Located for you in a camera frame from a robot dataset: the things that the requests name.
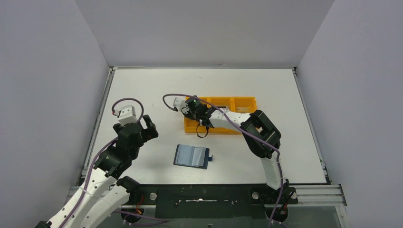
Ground blue leather card holder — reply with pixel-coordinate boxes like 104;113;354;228
173;144;213;169

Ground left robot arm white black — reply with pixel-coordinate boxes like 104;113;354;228
36;115;158;228

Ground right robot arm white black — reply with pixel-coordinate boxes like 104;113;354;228
174;96;293;204

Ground gold card in bin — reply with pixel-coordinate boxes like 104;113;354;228
235;107;250;113

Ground orange three-compartment bin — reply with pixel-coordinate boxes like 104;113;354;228
184;96;258;135

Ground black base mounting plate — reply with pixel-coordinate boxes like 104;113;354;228
118;184;298;223

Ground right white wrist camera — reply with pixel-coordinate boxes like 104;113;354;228
173;97;189;114

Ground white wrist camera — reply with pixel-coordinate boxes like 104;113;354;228
173;97;189;114
113;105;138;126

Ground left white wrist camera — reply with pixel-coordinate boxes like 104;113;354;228
113;105;138;126

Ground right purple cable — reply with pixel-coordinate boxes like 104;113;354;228
162;94;287;228

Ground purple cable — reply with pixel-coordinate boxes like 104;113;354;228
162;94;287;228
58;97;171;228

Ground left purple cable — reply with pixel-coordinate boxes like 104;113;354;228
58;97;171;228

